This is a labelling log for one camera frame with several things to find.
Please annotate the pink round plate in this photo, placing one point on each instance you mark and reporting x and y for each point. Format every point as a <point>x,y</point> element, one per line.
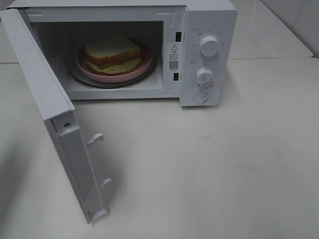
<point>145,67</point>

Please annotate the white upper microwave knob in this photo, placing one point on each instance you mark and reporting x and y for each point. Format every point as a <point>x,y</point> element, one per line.
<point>209,46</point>

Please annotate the white microwave oven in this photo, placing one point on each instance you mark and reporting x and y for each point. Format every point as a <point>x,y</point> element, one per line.
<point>172,28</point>

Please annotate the white microwave door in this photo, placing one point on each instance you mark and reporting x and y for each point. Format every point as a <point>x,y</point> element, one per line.
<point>58,115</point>

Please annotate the white lower microwave knob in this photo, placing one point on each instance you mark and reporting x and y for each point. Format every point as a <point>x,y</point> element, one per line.
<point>204,76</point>

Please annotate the white microwave knob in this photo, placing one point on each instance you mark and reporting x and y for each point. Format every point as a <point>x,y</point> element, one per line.
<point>209,46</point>
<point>204,76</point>

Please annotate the white bread sandwich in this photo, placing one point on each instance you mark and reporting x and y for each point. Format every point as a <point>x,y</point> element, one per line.
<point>113,55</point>

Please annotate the round microwave door button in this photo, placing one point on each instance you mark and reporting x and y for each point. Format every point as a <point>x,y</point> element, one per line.
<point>200,97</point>

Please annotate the glass microwave turntable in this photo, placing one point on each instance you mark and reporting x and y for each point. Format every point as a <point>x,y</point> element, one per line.
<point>76,74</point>

